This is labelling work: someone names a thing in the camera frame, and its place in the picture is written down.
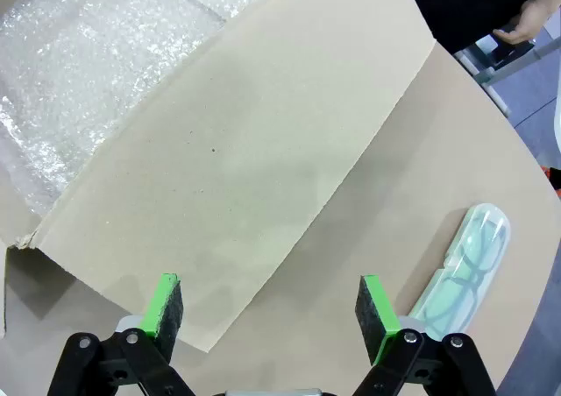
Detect grey white metal frame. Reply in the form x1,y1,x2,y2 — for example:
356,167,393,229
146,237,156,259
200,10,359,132
453,18,561,117

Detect person's bare hand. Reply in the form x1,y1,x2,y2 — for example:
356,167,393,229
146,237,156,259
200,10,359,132
493,0,554,46

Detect clear green glasses case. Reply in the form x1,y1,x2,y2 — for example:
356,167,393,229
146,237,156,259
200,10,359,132
409,202,512,340

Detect open brown cardboard box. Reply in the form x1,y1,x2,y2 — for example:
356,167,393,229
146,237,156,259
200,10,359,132
0,0,437,356

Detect person's black clothed body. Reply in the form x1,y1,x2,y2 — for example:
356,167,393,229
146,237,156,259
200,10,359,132
405,0,543,56

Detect clear bubble wrap sheet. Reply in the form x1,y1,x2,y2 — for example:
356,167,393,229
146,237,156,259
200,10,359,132
0,0,290,217

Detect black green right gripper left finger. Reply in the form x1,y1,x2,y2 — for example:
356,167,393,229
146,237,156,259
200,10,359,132
46,273,196,396

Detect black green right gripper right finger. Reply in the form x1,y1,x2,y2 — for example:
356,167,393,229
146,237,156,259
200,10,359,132
350,273,499,396

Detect black glasses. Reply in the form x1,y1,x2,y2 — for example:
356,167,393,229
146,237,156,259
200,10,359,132
427,211,505,332

